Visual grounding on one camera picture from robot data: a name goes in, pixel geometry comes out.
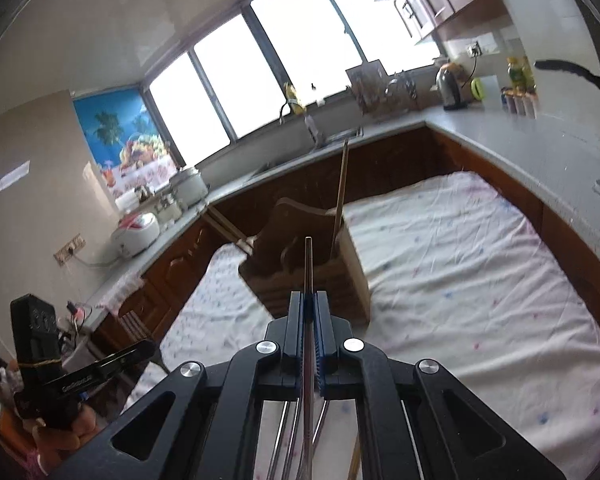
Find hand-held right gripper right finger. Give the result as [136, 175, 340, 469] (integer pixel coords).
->
[314, 291, 567, 480]

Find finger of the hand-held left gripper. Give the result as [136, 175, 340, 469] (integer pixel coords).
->
[59, 339, 157, 402]

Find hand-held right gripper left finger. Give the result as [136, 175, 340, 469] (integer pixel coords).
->
[45, 291, 309, 480]

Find metal chopstick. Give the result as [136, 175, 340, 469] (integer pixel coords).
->
[302, 236, 315, 480]

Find wooden utensil holder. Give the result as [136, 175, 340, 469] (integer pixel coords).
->
[237, 197, 372, 327]

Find striped bamboo chopstick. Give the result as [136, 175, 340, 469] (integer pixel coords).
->
[207, 203, 255, 253]
[204, 204, 254, 257]

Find plain wooden chopstick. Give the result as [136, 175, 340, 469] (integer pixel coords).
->
[346, 432, 362, 480]
[329, 139, 351, 263]

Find person's left hand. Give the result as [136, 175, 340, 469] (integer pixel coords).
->
[29, 400, 115, 477]

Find floral cloth rag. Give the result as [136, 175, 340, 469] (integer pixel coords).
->
[97, 269, 146, 312]

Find white floral tablecloth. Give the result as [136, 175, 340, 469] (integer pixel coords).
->
[125, 171, 600, 480]

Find white pink rice cooker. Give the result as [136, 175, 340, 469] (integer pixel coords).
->
[110, 212, 161, 261]

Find small white appliance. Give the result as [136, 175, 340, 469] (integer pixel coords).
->
[135, 185, 187, 227]

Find white electric pot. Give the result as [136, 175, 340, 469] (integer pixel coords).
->
[169, 164, 210, 207]

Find wooden base cabinets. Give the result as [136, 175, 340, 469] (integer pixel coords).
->
[97, 127, 600, 361]

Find steel kitchen sink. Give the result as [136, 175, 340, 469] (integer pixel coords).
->
[252, 126, 364, 177]

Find chrome sink faucet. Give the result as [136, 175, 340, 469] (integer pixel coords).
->
[278, 100, 327, 149]

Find yellow soap bottle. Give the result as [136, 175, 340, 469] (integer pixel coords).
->
[283, 82, 306, 114]

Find utensil stand with tools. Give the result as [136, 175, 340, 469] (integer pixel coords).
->
[384, 71, 422, 113]

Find wooden knife rack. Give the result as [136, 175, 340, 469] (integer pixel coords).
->
[344, 59, 387, 117]

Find grey kitchen countertop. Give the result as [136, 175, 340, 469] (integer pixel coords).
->
[65, 76, 600, 342]

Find steel electric kettle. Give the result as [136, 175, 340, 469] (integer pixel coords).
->
[434, 62, 469, 112]

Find row of spice jars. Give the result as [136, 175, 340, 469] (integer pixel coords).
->
[499, 87, 539, 119]

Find kitchen window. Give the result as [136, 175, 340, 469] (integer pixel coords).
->
[144, 0, 442, 167]

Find yellow oil bottle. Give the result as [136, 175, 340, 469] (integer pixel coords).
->
[504, 55, 536, 91]

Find wall power socket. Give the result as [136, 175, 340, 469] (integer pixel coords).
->
[53, 233, 87, 264]

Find tropical fruit wall poster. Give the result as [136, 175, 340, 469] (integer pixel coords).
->
[72, 87, 179, 197]

